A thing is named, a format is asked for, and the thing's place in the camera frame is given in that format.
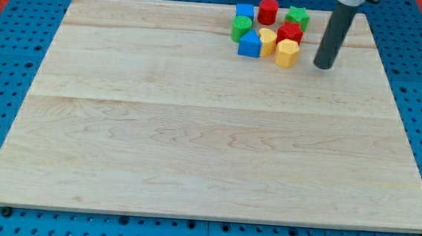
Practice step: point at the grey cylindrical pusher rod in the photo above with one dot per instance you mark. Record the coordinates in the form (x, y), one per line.
(338, 25)

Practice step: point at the yellow hexagon block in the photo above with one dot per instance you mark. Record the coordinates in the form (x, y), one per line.
(286, 53)

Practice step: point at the red hexagon block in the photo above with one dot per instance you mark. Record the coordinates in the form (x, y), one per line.
(290, 31)

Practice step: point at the green star block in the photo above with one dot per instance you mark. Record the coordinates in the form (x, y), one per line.
(298, 15)

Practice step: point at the yellow heart block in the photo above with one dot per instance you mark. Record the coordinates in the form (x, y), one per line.
(268, 40)

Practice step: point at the red cylinder block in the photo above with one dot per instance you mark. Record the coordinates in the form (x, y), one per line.
(267, 12)

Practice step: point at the blue triangle block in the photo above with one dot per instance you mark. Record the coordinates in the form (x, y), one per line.
(250, 45)

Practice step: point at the green cylinder block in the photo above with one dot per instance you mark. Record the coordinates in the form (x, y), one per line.
(241, 25)

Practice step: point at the blue cube block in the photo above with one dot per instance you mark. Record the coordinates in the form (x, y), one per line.
(245, 10)

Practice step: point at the wooden board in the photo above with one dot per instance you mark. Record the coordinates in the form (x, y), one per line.
(144, 107)

